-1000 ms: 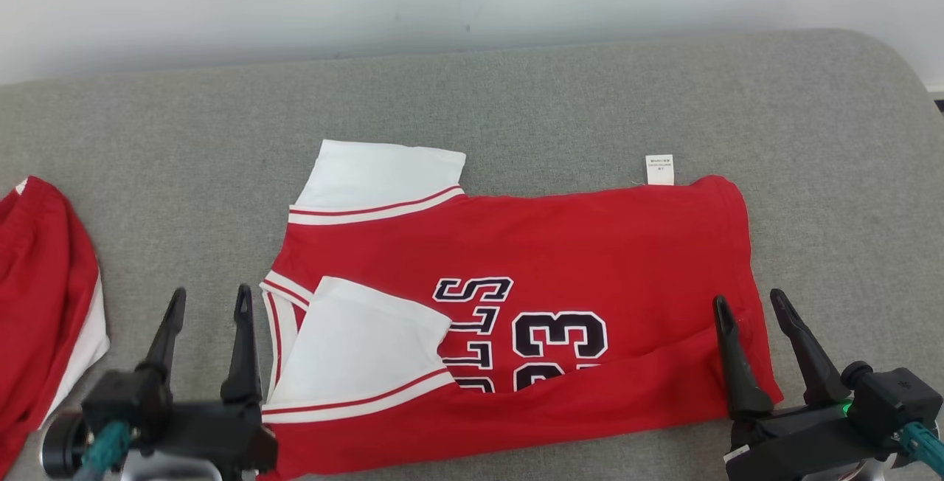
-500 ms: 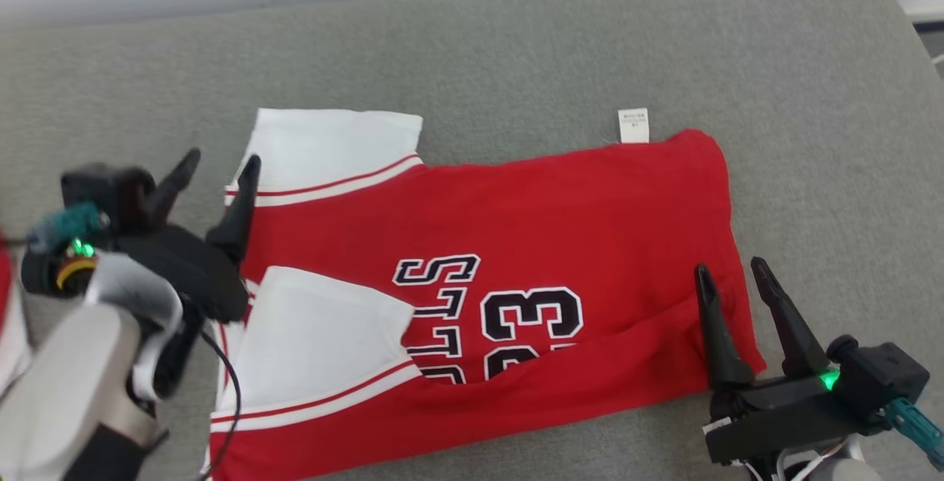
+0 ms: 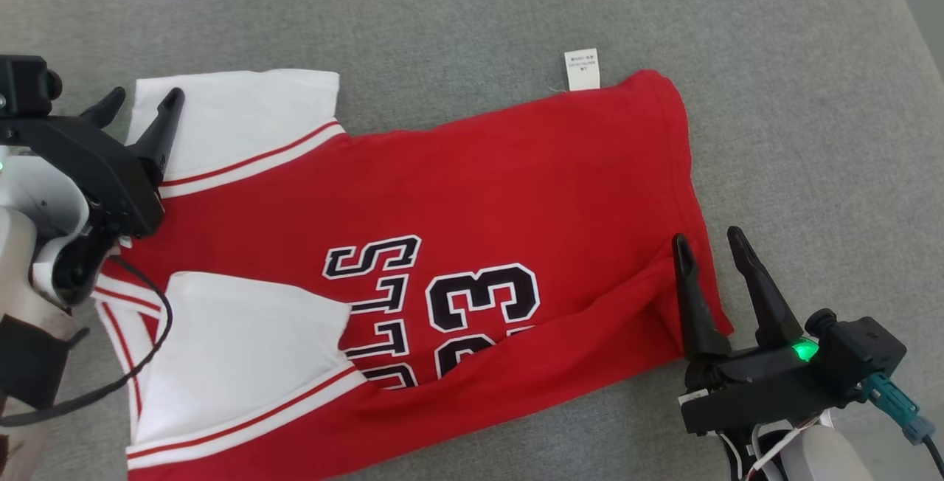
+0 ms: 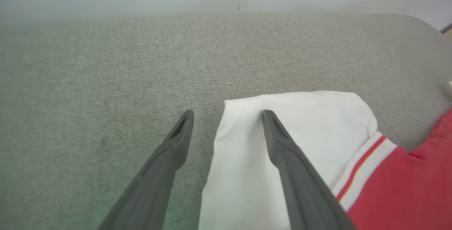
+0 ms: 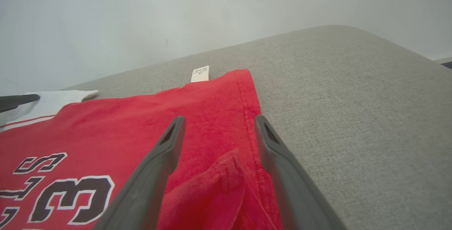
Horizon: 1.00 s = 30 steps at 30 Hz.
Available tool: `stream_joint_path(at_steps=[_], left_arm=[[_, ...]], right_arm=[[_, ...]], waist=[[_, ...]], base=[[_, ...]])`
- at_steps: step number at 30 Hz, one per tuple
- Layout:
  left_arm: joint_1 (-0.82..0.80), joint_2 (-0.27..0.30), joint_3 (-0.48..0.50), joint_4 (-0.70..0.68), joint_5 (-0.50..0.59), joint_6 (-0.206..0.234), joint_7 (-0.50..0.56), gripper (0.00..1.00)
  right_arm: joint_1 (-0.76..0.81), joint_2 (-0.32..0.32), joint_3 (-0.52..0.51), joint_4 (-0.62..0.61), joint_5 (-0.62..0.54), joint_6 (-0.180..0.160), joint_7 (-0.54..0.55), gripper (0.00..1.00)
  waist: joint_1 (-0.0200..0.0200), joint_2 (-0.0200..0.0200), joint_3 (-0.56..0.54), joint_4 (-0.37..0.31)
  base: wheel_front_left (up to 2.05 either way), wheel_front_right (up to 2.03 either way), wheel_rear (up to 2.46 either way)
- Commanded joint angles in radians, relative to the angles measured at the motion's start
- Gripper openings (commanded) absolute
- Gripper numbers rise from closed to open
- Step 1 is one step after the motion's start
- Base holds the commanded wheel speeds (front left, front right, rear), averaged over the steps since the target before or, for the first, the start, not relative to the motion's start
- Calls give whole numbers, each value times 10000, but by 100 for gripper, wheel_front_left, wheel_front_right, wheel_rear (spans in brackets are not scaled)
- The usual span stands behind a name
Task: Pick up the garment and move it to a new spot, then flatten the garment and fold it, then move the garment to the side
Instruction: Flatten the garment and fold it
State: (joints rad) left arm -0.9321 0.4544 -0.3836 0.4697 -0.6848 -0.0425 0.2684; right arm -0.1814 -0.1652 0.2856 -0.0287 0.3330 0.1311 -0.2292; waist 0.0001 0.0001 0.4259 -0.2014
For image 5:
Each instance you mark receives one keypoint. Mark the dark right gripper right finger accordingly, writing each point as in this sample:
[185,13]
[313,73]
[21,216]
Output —
[293,194]

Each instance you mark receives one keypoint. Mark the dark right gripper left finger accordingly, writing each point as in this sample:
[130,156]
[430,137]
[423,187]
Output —
[148,187]

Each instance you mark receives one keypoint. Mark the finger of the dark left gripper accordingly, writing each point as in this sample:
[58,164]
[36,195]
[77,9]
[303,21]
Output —
[16,102]

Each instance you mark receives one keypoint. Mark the red jersey with black numbers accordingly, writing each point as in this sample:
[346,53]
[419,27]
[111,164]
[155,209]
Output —
[123,134]

